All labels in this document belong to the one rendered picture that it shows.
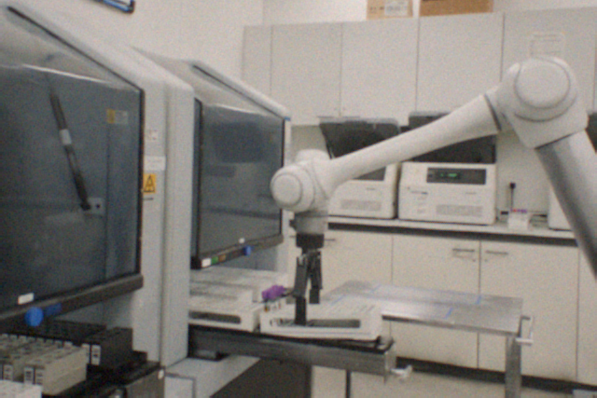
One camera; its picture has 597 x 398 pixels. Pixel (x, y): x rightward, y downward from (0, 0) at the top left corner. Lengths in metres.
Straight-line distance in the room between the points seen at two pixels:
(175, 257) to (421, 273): 2.49
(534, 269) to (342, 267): 1.12
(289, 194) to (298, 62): 3.09
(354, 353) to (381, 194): 2.41
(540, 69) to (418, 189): 2.62
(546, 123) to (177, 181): 0.85
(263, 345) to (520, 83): 0.87
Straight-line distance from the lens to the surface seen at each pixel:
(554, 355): 3.96
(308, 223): 1.57
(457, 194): 3.85
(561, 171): 1.37
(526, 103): 1.31
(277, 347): 1.63
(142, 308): 1.51
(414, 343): 4.01
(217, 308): 1.70
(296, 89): 4.40
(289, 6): 4.90
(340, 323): 1.69
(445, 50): 4.20
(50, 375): 1.29
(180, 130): 1.60
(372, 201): 3.93
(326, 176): 1.41
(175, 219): 1.59
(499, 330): 1.84
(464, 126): 1.53
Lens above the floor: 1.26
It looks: 1 degrees down
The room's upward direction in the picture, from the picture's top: 2 degrees clockwise
